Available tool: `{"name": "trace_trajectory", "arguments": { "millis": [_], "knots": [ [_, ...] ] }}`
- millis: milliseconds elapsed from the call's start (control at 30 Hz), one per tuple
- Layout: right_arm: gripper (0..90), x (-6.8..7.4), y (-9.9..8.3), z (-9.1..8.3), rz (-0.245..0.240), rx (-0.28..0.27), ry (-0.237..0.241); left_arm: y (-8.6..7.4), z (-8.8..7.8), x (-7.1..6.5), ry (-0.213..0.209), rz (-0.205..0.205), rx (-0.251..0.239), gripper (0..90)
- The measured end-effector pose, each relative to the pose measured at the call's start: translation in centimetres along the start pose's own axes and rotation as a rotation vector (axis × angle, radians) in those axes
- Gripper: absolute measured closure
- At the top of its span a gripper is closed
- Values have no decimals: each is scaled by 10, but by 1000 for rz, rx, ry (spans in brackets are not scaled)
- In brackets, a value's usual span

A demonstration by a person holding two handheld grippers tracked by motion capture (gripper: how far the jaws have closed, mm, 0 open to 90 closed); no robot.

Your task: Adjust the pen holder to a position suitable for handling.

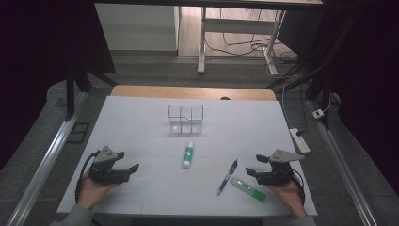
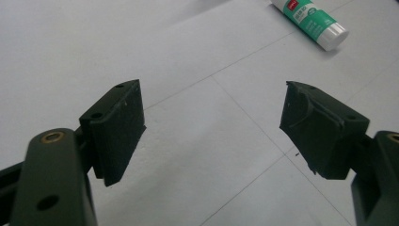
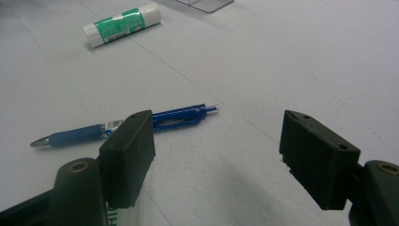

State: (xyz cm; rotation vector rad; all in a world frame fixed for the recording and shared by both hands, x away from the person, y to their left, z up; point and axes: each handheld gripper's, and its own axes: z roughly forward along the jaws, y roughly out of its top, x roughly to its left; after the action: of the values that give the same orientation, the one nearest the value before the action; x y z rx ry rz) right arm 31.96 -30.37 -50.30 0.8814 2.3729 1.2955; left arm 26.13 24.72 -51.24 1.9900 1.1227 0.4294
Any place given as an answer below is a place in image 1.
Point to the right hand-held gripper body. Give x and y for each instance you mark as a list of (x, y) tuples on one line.
[(276, 175)]

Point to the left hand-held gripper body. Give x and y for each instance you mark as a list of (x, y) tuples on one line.
[(103, 171)]

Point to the green highlighter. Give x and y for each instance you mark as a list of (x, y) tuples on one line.
[(249, 190)]

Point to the blue pen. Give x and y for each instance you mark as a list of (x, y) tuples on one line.
[(227, 177)]

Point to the white green glue stick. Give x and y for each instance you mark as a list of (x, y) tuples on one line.
[(188, 155)]

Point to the clear plastic organizer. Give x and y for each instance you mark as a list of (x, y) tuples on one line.
[(185, 121)]

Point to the person's left hand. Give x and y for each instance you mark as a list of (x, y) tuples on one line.
[(94, 192)]

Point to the person's right hand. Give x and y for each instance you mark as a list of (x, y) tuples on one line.
[(287, 196)]

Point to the white power strip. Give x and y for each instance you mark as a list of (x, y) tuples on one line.
[(300, 141)]

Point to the black metal stand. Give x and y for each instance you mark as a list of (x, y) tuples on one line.
[(70, 94), (320, 84)]

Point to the black curtain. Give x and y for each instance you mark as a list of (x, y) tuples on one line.
[(37, 62), (370, 78)]

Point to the black floor frame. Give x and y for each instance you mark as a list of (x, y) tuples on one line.
[(78, 133)]

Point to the aluminium rail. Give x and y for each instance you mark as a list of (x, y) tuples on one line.
[(47, 160), (338, 163)]

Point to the white desk frame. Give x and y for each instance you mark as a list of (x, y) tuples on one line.
[(235, 25)]

